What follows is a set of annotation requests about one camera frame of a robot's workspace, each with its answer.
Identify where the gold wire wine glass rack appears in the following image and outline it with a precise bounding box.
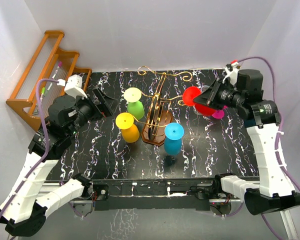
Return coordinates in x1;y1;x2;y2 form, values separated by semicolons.
137;66;193;147

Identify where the red wine glass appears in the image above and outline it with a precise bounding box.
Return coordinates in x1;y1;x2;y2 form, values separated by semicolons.
182;86;219;117

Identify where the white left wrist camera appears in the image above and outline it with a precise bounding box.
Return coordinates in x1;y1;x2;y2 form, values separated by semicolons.
57;74;88;99

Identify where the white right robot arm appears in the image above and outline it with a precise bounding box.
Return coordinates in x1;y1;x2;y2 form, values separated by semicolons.
193;69;300;216

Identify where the green wine glass cream base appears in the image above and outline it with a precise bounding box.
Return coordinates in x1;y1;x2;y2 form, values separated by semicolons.
123;87;145;120

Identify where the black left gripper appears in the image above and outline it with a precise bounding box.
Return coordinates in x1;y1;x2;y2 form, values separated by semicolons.
66;87;120;138

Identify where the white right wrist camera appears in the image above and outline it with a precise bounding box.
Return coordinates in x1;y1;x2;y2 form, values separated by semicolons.
223;60;240;86

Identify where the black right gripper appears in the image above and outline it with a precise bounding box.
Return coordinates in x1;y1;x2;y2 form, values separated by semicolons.
193;78;245;111

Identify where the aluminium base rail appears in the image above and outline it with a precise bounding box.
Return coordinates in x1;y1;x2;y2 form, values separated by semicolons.
9;180;299;240

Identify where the orange wine glass yellow base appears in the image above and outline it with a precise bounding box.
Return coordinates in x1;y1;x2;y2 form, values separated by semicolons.
115;112;140;143

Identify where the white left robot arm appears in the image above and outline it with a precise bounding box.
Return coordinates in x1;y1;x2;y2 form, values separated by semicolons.
0;87;118;237

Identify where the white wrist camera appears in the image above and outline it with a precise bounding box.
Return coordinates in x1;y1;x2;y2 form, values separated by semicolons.
57;74;88;99
223;60;240;86

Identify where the clear wine glass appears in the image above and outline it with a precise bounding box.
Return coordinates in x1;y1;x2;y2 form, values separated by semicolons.
193;85;209;116

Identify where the green capped marker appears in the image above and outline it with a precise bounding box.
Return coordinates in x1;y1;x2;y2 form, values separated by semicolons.
40;87;46;99

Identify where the purple capped marker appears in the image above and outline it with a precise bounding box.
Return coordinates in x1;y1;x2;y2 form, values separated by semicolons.
51;61;63;79

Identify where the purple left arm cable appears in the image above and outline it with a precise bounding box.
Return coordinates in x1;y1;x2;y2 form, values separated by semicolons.
0;78;94;240

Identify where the magenta wine glass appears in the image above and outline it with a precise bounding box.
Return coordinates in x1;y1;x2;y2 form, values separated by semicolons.
211;106;227;120

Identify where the wooden tiered shelf rack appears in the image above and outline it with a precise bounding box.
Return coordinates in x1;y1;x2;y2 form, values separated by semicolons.
6;30;92;131

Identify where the blue wine glass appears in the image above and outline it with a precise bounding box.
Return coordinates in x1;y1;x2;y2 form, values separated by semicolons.
164;122;185;156

